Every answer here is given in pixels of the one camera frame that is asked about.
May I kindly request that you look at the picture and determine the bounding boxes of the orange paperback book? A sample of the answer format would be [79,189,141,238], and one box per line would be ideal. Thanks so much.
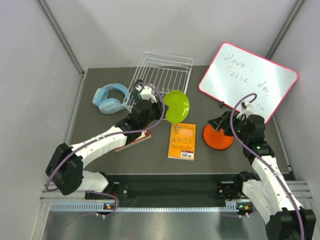
[167,123,196,161]

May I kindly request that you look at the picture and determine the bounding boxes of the dark green ceramic plate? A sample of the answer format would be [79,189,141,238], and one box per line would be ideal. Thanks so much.
[133,79,144,101]

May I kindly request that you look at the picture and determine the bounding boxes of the red and white book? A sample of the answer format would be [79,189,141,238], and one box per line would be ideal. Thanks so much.
[114,130,152,152]

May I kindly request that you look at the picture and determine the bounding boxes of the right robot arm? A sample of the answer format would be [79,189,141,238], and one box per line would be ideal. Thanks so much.
[208,110,316,240]

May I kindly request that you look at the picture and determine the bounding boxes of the orange plastic plate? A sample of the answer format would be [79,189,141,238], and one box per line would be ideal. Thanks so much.
[203,124,234,150]

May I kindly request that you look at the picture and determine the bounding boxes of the white wire dish rack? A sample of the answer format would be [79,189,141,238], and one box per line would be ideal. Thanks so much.
[125,52,194,111]

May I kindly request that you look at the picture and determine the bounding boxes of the light blue headphones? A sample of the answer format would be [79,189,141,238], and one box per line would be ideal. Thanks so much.
[92,83,131,115]

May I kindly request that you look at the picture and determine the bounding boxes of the lime green plastic plate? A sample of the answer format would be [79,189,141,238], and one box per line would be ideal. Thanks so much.
[164,90,190,124]

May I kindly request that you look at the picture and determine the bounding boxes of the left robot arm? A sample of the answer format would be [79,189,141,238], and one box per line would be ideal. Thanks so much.
[45,100,168,199]

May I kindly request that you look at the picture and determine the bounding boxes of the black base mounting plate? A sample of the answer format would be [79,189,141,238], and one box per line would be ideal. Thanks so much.
[87,174,244,202]

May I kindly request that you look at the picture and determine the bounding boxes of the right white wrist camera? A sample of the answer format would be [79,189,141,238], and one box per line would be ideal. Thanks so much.
[236,100,256,123]

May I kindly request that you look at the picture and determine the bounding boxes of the grey slotted cable duct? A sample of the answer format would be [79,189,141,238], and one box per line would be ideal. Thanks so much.
[50,201,254,213]

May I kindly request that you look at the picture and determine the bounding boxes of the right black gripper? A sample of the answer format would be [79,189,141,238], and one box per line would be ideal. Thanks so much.
[207,109,250,143]

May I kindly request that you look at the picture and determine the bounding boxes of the pink framed whiteboard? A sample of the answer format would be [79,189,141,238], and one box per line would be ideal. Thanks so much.
[198,42,299,122]

